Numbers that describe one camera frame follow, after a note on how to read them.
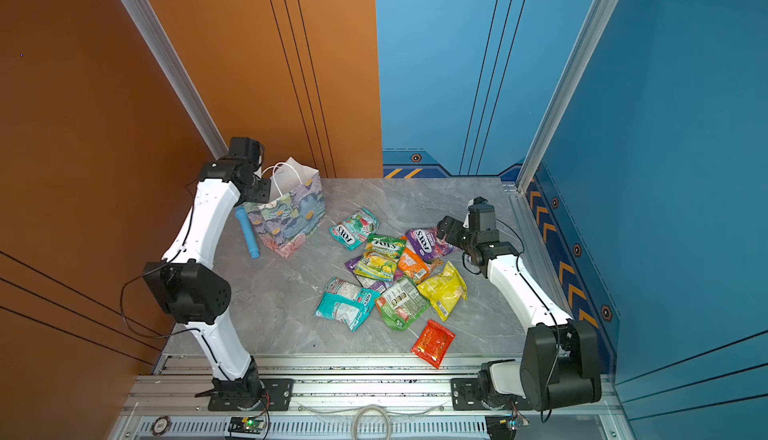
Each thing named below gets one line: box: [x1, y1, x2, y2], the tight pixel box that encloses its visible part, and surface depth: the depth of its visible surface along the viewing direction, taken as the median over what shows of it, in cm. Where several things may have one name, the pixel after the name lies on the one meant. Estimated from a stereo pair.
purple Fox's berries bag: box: [405, 227, 455, 262], surface depth 101 cm
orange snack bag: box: [398, 247, 443, 284], surface depth 96 cm
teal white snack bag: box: [314, 276, 381, 332], surface depth 88 cm
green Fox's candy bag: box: [354, 234, 407, 282], surface depth 95 cm
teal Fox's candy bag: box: [329, 208, 380, 251], surface depth 105 cm
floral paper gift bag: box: [243, 157, 326, 259], surface depth 91 cm
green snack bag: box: [376, 277, 430, 331], surface depth 89 cm
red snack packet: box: [411, 319, 456, 369], surface depth 82 cm
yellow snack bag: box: [417, 261, 468, 322], surface depth 88 cm
